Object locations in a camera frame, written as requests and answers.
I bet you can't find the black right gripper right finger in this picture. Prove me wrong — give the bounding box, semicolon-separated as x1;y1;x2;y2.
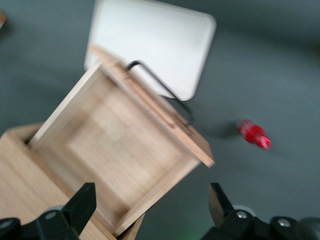
199;182;303;240

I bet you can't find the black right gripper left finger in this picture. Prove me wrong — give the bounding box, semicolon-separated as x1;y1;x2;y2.
0;182;98;240

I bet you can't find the wooden drawer with black handle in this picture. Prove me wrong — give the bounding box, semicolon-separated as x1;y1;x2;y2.
29;44;216;237

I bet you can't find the light wooden drawer cabinet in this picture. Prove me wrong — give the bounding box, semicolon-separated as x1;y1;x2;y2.
0;122;146;240

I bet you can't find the small red cola bottle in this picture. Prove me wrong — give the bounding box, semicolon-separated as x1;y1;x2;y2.
236;118;273;151

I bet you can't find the beige plastic tray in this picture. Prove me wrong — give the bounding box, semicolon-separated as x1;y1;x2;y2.
83;0;217;102

